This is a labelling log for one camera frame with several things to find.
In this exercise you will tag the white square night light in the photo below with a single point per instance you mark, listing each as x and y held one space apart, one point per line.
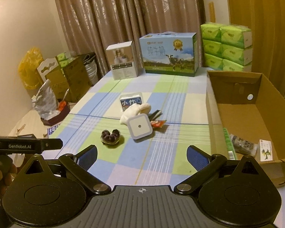
139 126

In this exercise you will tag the white knit sock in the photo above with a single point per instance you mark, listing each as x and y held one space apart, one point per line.
134 110

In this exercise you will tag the crumpled white plastic bag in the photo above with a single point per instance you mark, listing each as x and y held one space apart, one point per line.
45 102

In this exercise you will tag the brown curtain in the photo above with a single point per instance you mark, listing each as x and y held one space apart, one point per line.
93 25

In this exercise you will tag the dark tray with items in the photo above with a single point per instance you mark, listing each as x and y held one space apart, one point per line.
64 110

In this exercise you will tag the blue milk carton case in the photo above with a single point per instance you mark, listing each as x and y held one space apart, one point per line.
170 53

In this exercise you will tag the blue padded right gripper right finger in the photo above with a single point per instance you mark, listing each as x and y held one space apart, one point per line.
206 166

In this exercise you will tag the red orange snack packet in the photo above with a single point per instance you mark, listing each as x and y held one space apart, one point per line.
157 123

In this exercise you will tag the open cardboard box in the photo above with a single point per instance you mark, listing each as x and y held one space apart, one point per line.
249 106

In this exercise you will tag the long white green box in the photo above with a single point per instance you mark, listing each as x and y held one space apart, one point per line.
265 151

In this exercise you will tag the brown cardboard boxes stack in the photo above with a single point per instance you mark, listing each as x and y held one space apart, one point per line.
69 78

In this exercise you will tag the black comb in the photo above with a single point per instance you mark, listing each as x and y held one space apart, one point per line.
154 115

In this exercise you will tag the green white small box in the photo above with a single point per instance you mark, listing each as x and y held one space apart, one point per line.
230 148

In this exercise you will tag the white beige product box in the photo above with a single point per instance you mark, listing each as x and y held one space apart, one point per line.
122 60

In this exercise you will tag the dark velvet scrunchie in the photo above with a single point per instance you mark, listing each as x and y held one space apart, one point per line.
110 138

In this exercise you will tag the checked bed sheet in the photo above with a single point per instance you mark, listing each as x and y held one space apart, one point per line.
179 151

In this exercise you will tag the green tissue pack stack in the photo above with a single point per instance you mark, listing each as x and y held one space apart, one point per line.
227 47

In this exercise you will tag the person's left hand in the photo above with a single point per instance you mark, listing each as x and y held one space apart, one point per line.
7 169

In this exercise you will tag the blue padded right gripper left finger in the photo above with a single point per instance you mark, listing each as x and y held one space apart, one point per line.
78 165

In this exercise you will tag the black items plastic bag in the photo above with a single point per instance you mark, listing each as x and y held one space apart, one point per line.
242 146

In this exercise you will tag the yellow plastic bag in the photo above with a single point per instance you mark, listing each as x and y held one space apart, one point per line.
27 69

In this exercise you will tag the blue white card pack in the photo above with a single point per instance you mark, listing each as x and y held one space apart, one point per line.
127 100

